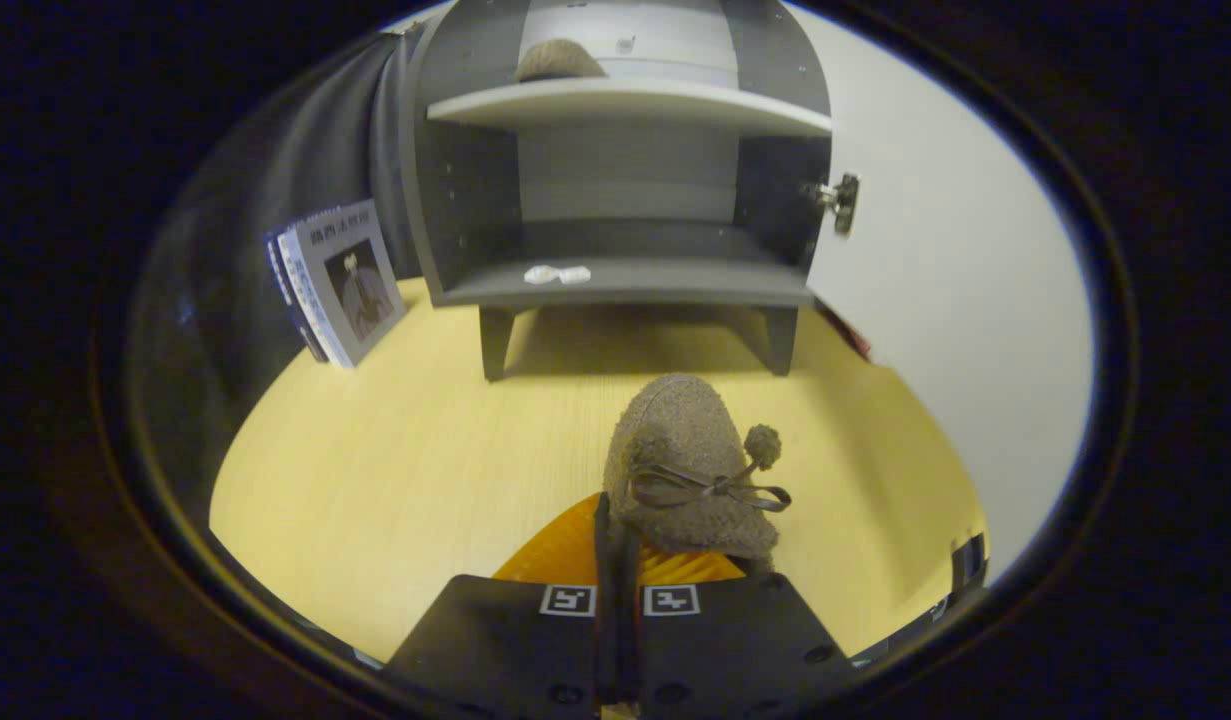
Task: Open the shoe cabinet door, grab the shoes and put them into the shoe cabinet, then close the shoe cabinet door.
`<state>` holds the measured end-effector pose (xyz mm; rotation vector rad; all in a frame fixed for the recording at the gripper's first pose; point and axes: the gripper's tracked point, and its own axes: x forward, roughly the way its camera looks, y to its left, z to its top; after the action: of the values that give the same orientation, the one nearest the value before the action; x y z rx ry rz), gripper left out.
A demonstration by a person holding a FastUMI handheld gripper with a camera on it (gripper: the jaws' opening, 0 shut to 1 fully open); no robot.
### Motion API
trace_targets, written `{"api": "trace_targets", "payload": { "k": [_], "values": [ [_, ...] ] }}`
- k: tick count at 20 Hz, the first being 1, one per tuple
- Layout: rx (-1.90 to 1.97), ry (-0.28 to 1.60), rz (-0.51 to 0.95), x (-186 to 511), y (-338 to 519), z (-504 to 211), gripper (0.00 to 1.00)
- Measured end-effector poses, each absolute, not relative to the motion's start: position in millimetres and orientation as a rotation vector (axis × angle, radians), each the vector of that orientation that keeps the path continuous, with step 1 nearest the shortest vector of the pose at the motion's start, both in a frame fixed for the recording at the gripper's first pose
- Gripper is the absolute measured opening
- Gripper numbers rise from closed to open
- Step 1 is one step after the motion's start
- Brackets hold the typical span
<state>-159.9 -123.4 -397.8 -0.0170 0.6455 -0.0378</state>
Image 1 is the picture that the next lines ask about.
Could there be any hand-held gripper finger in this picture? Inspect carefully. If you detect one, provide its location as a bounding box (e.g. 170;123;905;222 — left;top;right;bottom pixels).
620;535;856;720
385;492;622;720

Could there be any brown fuzzy shoe with bow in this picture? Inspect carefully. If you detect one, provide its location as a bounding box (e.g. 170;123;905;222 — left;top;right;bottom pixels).
603;373;793;573

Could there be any grey shoe cabinet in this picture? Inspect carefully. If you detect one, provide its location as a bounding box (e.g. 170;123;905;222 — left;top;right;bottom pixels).
400;0;836;383

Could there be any white shoe cabinet door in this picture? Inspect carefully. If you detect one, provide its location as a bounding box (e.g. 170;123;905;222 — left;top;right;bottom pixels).
780;0;1096;586

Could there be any metal door hinge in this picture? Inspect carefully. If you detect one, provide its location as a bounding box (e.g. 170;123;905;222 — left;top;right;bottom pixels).
801;173;862;237

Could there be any white cabinet shelf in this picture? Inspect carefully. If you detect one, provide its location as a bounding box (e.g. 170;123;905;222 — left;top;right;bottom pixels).
427;78;834;138

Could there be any red green striped item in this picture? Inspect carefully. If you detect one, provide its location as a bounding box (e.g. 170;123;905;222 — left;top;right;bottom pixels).
817;298;874;363

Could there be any book with pictured cover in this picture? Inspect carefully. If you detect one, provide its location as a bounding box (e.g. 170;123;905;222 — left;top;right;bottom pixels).
278;198;408;369

